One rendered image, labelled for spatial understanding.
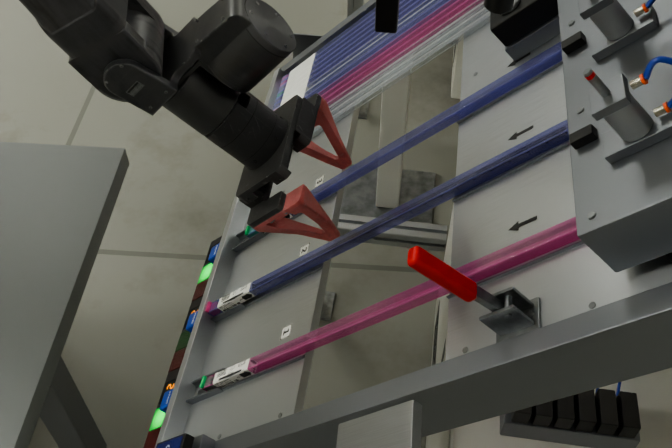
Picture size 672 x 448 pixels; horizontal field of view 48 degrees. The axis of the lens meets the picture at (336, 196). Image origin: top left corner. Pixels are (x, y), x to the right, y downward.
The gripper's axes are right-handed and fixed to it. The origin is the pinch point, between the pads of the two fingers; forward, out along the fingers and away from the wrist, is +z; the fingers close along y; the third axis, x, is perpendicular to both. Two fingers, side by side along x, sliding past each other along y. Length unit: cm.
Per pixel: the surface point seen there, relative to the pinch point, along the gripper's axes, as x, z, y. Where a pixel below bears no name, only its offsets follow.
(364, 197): 71, 63, 84
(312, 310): 8.0, 5.8, -7.4
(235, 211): 26.7, 3.9, 14.7
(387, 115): 44, 44, 82
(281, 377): 10.9, 5.6, -14.3
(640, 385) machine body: -4, 51, 2
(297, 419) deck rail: 5.5, 4.4, -20.7
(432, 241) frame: 37, 54, 47
